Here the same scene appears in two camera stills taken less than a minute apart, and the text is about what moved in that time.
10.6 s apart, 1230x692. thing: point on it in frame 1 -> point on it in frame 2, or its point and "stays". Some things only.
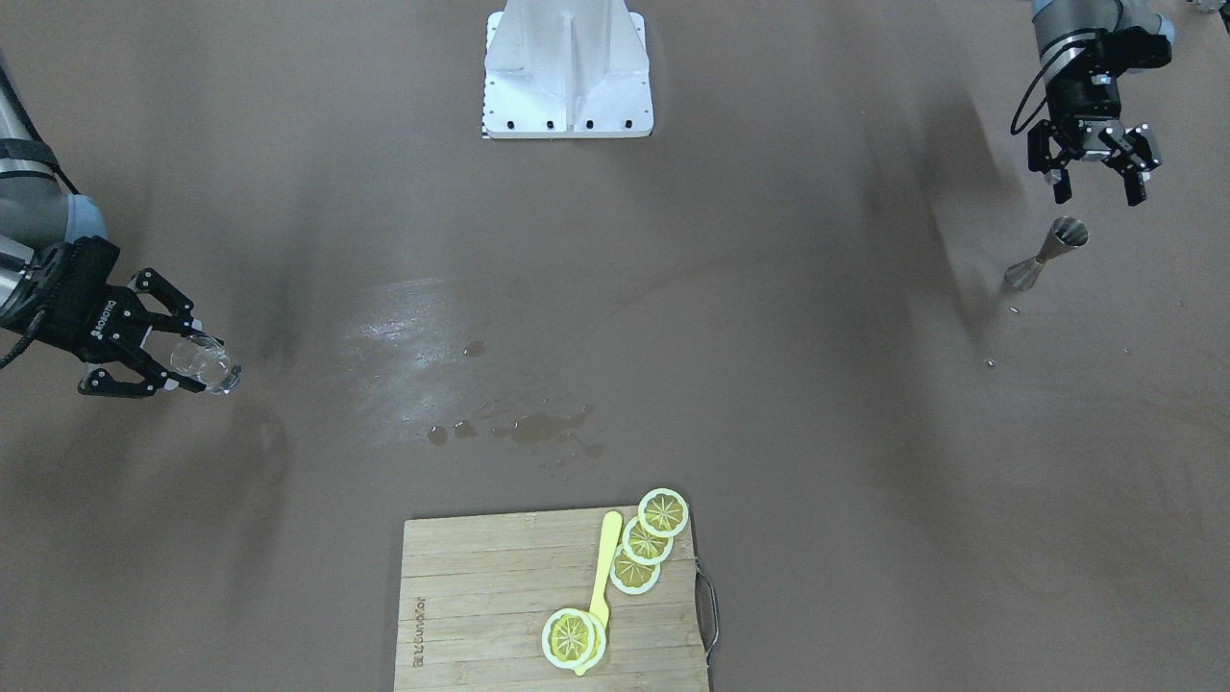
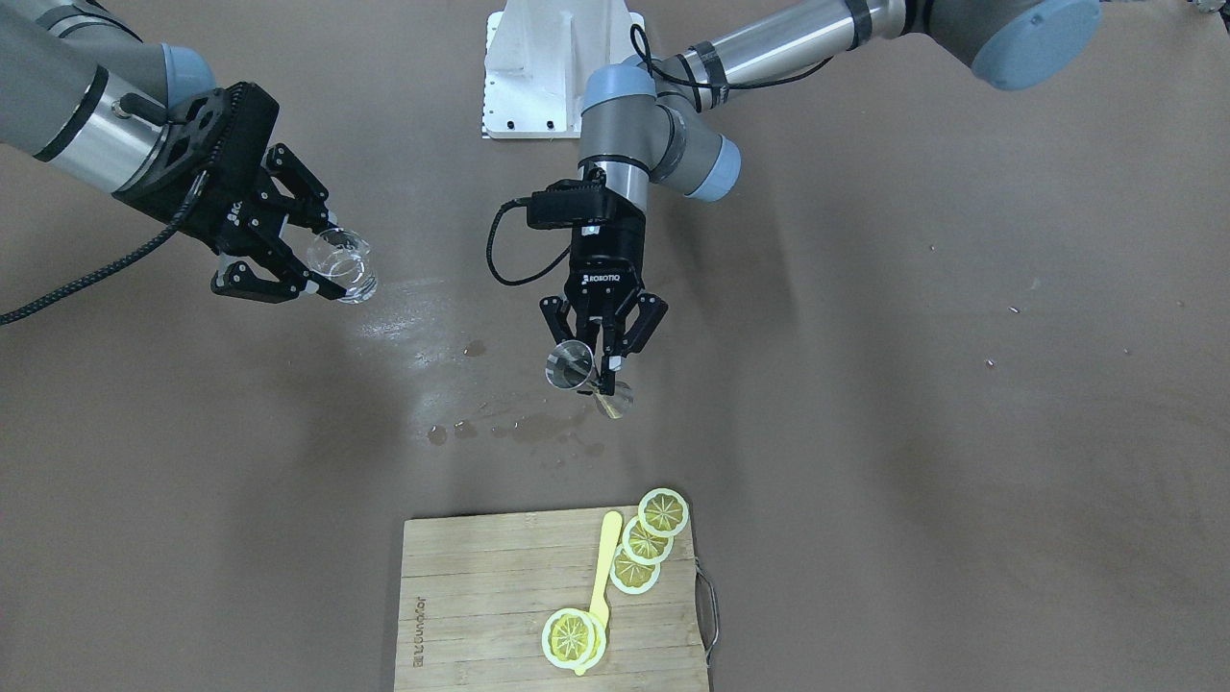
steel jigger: (1066, 233) -> (570, 365)
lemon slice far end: (663, 513) stays
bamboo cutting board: (477, 591) stays
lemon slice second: (643, 547) stays
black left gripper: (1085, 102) -> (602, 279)
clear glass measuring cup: (207, 362) -> (343, 258)
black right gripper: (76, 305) -> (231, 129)
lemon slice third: (631, 576) stays
